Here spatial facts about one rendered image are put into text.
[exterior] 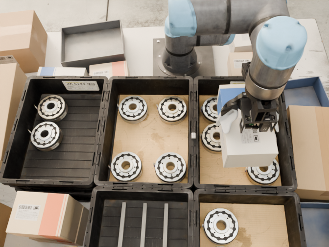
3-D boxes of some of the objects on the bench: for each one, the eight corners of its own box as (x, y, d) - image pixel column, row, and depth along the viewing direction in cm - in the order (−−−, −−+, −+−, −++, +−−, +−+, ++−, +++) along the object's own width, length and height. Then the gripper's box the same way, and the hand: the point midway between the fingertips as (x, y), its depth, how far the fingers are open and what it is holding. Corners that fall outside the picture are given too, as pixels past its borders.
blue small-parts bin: (275, 123, 127) (280, 114, 121) (265, 91, 134) (269, 82, 128) (325, 116, 127) (333, 108, 121) (313, 85, 134) (319, 75, 128)
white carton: (40, 102, 138) (32, 90, 130) (47, 79, 143) (39, 66, 135) (86, 103, 136) (80, 91, 128) (91, 80, 142) (85, 67, 134)
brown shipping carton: (-22, 78, 146) (-44, 56, 131) (-14, 41, 156) (-34, 16, 142) (44, 71, 145) (29, 47, 131) (47, 35, 156) (34, 9, 141)
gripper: (217, 110, 62) (209, 148, 80) (319, 105, 61) (289, 146, 79) (213, 73, 66) (207, 118, 84) (309, 69, 65) (282, 115, 83)
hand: (245, 121), depth 83 cm, fingers closed on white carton, 14 cm apart
